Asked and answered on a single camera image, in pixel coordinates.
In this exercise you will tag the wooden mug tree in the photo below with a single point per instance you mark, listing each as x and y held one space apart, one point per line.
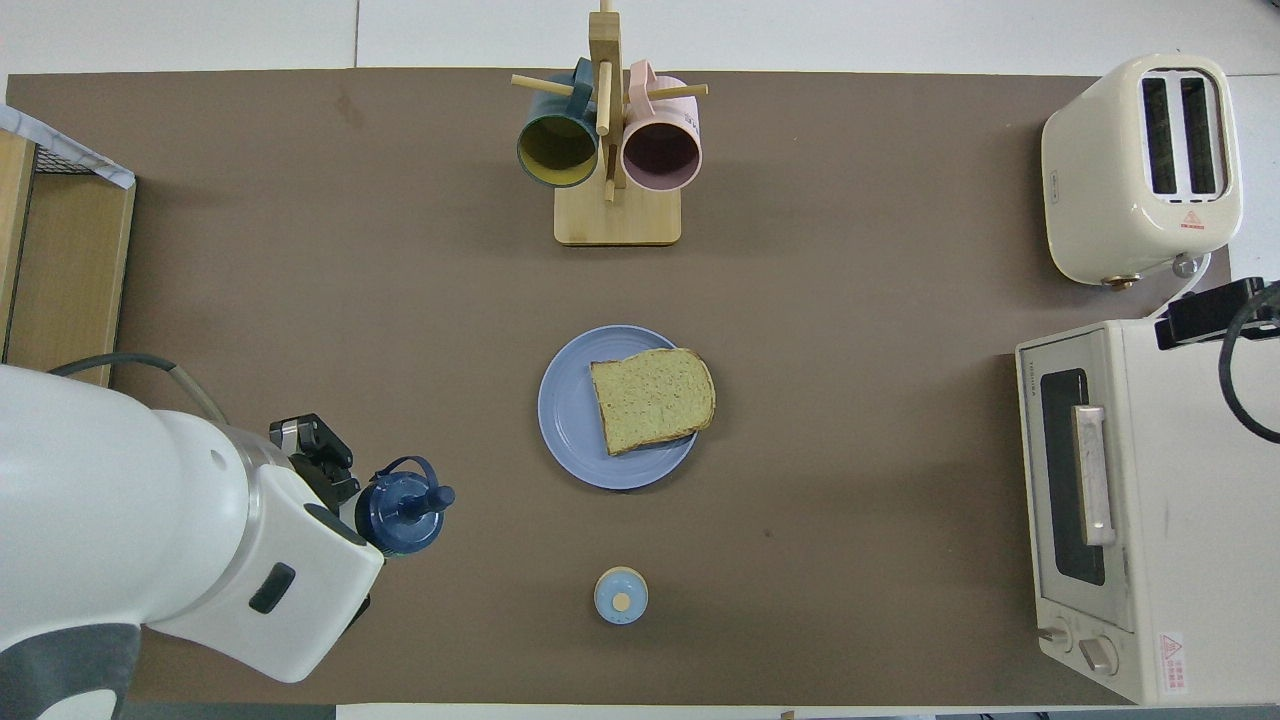
617 220

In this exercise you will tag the periwinkle blue plate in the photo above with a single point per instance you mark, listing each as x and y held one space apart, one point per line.
570 400

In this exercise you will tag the large brown table mat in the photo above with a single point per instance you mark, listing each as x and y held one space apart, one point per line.
800 400

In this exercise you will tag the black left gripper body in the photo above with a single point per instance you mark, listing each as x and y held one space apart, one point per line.
335 490

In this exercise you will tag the pink ribbed mug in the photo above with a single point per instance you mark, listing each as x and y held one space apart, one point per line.
660 155

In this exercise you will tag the dark teal mug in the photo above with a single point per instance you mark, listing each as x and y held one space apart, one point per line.
556 150

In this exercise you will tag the white toaster oven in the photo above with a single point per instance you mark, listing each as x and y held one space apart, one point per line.
1190 500

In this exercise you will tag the cream two-slot toaster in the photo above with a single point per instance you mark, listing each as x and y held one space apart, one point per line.
1090 180

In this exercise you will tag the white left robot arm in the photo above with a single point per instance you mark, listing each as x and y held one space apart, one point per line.
120 510

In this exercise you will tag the translucent squeeze bottle blue cap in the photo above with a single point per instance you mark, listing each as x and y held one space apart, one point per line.
400 510

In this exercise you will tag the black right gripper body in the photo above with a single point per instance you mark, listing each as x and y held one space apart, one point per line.
1190 315

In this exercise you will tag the white checkered cloth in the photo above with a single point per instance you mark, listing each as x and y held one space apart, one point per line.
60 145

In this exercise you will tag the small blue seasoning shaker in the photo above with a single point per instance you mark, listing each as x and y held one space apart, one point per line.
620 597

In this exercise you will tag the slice of toast bread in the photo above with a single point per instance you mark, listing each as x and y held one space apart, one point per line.
652 400

